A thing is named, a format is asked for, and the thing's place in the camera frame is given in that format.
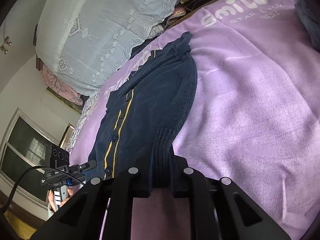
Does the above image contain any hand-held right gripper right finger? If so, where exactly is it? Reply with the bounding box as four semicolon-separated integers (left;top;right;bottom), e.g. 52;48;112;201
172;149;291;240

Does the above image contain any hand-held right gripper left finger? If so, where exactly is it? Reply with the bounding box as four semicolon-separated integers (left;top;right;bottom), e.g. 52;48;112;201
32;154;153;240

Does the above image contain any navy knit cardigan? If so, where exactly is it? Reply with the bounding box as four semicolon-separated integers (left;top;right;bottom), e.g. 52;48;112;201
87;31;198;198

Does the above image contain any person's left hand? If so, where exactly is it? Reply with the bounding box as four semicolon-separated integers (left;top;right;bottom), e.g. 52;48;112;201
47;188;74;212

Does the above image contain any wooden framed picture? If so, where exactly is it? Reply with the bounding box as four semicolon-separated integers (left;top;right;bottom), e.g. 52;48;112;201
61;123;76;152

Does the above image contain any white framed window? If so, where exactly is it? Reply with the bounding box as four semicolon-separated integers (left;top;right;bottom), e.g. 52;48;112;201
0;107;63;207

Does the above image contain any purple floral sheet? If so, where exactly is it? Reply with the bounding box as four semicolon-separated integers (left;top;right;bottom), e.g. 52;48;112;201
67;94;101;151

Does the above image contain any pink floral blanket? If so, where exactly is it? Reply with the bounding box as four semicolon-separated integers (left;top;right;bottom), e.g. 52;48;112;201
39;63;87;106

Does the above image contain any purple printed bed sheet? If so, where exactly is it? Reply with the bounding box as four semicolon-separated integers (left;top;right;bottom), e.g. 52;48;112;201
69;0;320;240

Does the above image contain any white lace cover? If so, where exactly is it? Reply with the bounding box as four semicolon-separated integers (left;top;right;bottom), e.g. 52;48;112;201
35;0;202;97

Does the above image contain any grey knit cloth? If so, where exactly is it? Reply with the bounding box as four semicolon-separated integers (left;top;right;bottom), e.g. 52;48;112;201
292;0;320;53

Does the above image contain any black cable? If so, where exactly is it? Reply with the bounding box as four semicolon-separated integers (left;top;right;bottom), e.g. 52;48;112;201
0;165;53;214

